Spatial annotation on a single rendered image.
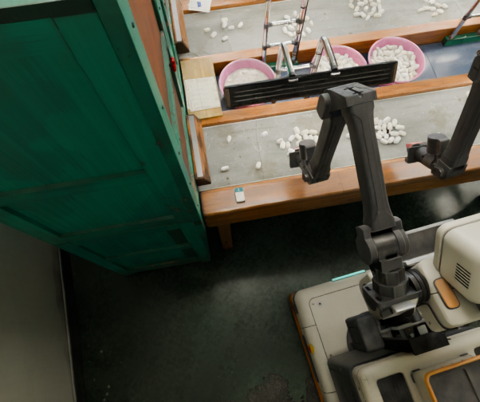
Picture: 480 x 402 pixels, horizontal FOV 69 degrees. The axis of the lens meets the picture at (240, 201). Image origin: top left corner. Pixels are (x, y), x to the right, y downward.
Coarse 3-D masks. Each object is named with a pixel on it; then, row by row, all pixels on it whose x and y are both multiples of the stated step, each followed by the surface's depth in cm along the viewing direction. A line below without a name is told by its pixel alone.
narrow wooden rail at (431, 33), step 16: (368, 32) 171; (384, 32) 171; (400, 32) 171; (416, 32) 171; (432, 32) 172; (448, 32) 174; (464, 32) 176; (272, 48) 168; (288, 48) 168; (304, 48) 168; (352, 48) 173; (368, 48) 175; (224, 64) 167
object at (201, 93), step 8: (184, 80) 160; (192, 80) 160; (200, 80) 160; (208, 80) 160; (192, 88) 158; (200, 88) 158; (208, 88) 158; (216, 88) 158; (192, 96) 157; (200, 96) 157; (208, 96) 157; (216, 96) 157; (192, 104) 155; (200, 104) 155; (208, 104) 155; (216, 104) 155
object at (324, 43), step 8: (320, 40) 127; (328, 40) 125; (280, 48) 127; (320, 48) 130; (328, 48) 123; (280, 56) 131; (288, 56) 122; (320, 56) 135; (328, 56) 122; (280, 64) 135; (288, 64) 121; (312, 64) 139; (336, 64) 122; (280, 72) 139; (288, 72) 120; (312, 72) 143; (296, 80) 120
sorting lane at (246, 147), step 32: (416, 96) 161; (448, 96) 161; (224, 128) 156; (256, 128) 156; (288, 128) 156; (320, 128) 155; (416, 128) 155; (448, 128) 155; (224, 160) 150; (256, 160) 150; (288, 160) 150; (352, 160) 150
